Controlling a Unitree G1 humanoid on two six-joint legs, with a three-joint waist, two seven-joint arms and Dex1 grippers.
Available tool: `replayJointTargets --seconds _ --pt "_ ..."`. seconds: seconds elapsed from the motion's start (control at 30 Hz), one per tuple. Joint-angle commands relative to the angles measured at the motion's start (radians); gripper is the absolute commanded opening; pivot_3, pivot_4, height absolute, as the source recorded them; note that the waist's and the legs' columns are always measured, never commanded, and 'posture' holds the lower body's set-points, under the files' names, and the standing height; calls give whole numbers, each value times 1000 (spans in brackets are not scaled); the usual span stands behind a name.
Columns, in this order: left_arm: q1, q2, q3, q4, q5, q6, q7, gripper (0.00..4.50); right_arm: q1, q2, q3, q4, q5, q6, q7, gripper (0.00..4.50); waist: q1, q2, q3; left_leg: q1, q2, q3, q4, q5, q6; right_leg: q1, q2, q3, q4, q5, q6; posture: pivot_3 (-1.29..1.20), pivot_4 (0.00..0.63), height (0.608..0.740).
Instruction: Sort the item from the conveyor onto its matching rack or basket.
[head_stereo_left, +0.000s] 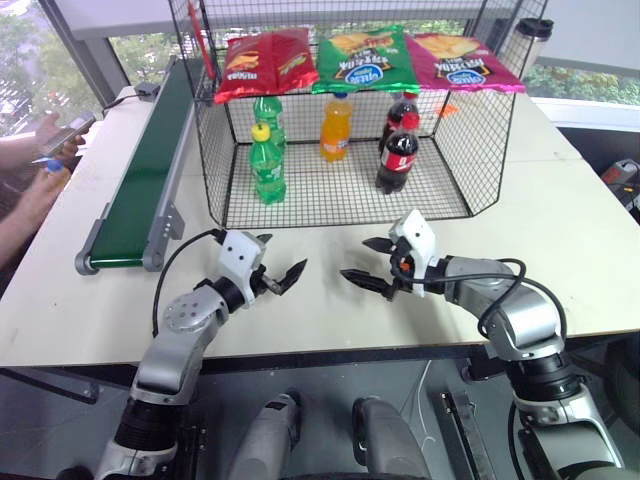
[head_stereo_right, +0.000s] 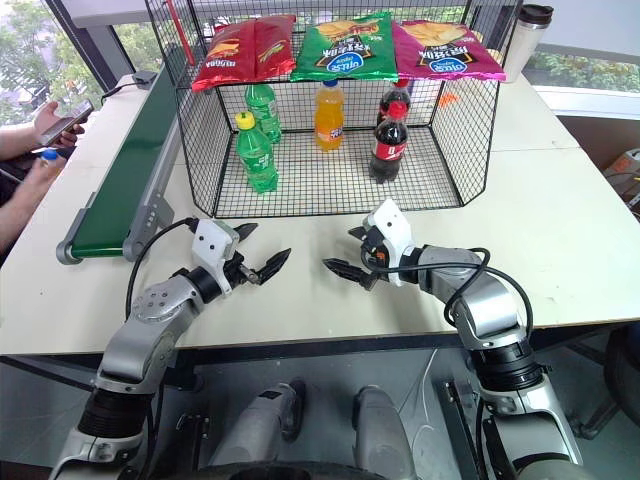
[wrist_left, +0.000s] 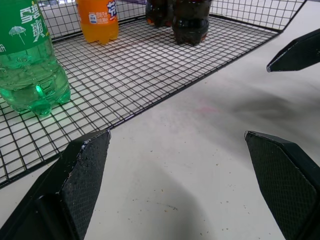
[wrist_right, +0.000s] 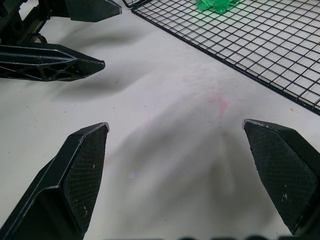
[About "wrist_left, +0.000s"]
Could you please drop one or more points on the green soda bottle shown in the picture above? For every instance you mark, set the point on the green soda bottle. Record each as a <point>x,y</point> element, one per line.
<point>27,62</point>

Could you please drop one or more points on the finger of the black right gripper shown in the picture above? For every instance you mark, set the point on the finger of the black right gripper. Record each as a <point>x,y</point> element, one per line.
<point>282,180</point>

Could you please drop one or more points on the orange soda bottle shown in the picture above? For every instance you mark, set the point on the orange soda bottle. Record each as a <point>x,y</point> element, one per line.
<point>98,21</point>

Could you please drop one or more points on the black pointed left gripper right finger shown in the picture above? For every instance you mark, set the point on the black pointed left gripper right finger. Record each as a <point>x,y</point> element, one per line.
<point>297,56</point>

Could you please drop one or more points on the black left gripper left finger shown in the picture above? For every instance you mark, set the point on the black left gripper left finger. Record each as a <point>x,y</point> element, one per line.
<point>75,185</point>

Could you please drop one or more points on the dark cola bottle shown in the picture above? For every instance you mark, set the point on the dark cola bottle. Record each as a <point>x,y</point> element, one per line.
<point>191,21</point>
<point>158,12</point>

